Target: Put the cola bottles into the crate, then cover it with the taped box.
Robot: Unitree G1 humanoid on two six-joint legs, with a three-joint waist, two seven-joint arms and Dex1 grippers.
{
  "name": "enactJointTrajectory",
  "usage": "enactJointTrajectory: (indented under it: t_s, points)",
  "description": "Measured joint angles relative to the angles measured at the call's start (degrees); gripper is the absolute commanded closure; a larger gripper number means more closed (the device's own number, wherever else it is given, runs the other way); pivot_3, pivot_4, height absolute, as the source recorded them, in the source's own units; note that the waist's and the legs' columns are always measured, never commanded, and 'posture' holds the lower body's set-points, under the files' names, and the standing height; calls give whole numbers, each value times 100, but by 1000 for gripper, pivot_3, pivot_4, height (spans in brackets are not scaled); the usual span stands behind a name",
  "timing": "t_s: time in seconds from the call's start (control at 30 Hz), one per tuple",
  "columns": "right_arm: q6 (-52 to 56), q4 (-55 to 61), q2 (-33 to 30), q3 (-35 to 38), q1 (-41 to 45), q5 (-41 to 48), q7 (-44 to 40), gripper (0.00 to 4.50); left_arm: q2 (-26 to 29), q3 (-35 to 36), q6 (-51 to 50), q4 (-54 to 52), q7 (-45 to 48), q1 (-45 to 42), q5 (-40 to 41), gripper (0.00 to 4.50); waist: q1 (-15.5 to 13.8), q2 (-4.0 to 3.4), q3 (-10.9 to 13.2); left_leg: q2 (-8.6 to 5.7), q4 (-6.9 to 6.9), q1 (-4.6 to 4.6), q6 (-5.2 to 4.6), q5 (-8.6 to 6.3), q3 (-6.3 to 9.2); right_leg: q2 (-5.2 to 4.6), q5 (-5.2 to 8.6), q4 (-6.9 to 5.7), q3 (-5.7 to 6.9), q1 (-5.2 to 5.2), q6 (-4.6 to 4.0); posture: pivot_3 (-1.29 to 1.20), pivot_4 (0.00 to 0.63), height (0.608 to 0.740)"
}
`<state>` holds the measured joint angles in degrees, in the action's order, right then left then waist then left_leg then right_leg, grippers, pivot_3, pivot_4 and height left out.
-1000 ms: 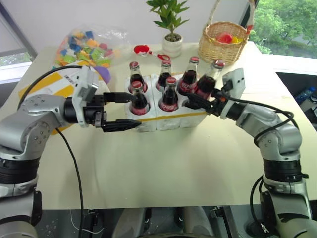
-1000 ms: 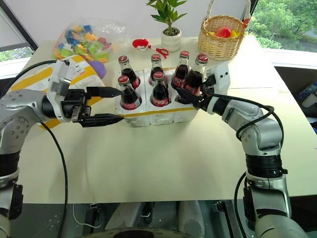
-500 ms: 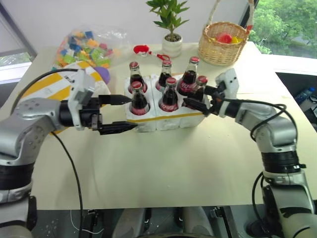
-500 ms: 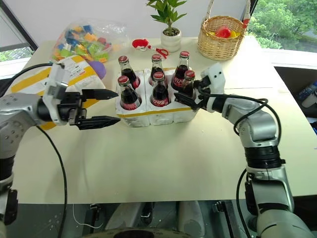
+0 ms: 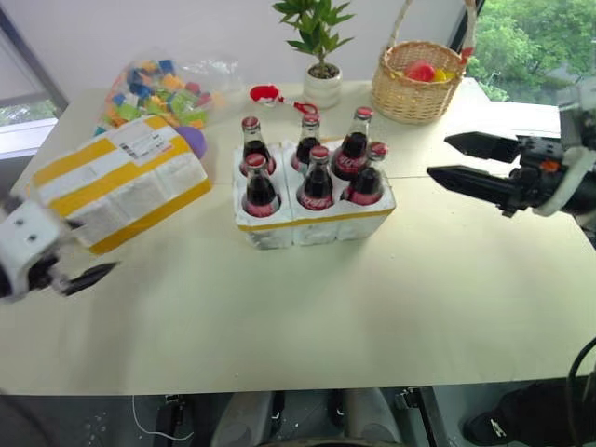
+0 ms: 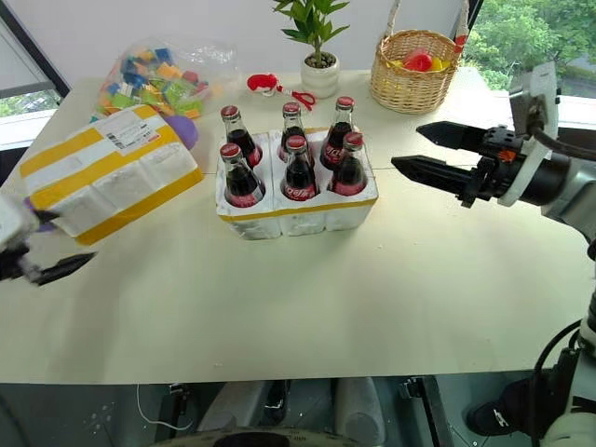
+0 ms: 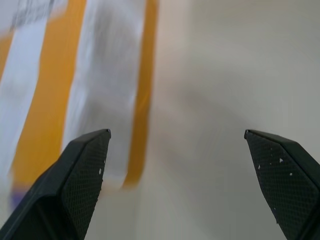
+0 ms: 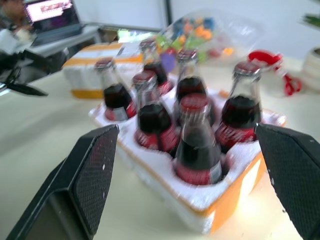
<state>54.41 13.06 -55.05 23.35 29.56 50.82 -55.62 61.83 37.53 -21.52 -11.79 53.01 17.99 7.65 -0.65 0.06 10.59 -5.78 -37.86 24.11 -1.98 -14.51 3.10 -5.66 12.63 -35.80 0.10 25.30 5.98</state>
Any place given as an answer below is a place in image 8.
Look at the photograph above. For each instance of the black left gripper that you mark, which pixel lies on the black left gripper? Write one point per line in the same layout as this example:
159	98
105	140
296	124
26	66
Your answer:
10	66

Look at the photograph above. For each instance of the green plant leaves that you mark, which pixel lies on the green plant leaves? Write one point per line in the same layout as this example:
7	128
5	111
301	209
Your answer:
311	20

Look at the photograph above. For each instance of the open laptop computer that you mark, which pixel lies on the open laptop computer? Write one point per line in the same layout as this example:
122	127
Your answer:
55	20

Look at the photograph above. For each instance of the clear bag of colourful items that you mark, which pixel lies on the clear bag of colourful items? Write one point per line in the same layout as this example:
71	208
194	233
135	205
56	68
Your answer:
212	32

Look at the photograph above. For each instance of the white foam box orange tape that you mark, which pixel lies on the white foam box orange tape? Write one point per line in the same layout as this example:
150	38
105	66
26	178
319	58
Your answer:
85	75

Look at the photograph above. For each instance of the white foam crate orange tape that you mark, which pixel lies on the white foam crate orange tape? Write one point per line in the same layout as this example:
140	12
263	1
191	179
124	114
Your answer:
200	195

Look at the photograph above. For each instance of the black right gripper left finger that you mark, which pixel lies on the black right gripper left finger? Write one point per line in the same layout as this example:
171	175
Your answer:
92	175

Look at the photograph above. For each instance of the red plastic object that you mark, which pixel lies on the red plastic object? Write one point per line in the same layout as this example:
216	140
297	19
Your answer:
265	58

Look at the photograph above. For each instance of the seated person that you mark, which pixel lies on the seated person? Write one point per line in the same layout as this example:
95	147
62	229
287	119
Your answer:
11	15

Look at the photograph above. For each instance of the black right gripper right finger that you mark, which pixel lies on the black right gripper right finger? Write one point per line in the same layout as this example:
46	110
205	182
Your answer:
295	170

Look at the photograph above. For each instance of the glass cola bottle red cap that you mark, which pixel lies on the glass cola bottle red cap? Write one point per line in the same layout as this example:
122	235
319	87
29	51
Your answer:
241	112
191	86
116	98
155	68
153	125
197	152

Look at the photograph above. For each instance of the grey desk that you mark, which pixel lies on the grey desk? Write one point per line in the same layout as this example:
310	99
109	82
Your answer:
72	37

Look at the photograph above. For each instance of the white ribbed pot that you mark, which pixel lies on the white ribbed pot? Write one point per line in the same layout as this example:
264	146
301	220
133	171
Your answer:
311	72

